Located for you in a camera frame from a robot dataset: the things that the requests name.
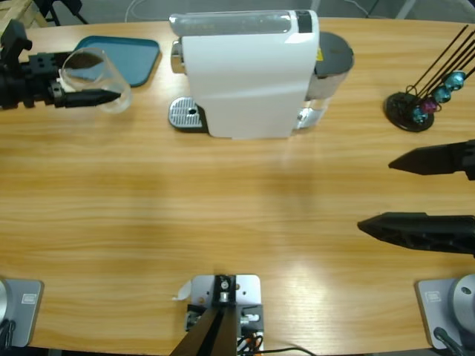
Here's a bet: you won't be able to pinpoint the black cable at base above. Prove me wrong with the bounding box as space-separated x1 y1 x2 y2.
433 326 465 356
0 320 16 348

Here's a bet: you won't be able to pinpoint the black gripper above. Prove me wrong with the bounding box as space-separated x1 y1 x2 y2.
0 51 122 111

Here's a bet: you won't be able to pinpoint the black cable under mounting block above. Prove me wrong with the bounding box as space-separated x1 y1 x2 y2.
259 346 312 356

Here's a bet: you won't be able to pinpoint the black capsule stand with rods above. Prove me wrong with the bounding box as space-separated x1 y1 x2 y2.
384 24 475 132

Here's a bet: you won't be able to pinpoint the black stand legs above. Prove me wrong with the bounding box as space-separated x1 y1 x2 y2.
35 0 90 26

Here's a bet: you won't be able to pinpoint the purple coffee capsule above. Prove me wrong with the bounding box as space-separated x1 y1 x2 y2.
420 98 441 115

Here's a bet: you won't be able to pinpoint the white paper tag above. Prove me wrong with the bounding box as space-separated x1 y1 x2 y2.
170 280 192 301

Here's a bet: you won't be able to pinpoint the white mounting block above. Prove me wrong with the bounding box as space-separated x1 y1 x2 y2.
185 273 266 356

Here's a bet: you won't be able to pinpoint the white cable on floor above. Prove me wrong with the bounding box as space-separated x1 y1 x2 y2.
125 0 171 22

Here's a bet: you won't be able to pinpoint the grey water tank dark lid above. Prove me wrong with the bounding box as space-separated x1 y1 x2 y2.
306 31 356 112

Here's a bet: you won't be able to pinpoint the teal plastic tray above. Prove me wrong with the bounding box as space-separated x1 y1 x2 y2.
73 35 161 88

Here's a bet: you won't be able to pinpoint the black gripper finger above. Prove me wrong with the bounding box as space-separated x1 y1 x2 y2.
388 139 475 182
357 211 475 260

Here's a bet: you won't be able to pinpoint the clear drinking glass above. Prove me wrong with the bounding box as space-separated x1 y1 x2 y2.
61 47 134 114

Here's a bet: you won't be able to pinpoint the black camera post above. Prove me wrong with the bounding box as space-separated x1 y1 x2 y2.
170 274 238 356

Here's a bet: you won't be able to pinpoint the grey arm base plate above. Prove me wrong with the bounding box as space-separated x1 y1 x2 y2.
0 278 45 349
414 273 475 350

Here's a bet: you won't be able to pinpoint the silver drip tray grate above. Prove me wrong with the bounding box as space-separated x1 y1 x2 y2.
168 96 205 131

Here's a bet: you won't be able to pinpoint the white capsule coffee machine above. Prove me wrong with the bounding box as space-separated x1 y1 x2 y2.
168 9 330 142

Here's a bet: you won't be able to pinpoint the wooden crate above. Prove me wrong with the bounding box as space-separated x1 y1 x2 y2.
0 0 49 30

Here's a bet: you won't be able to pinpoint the grey metal leg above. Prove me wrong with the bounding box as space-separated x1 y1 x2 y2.
395 0 416 19

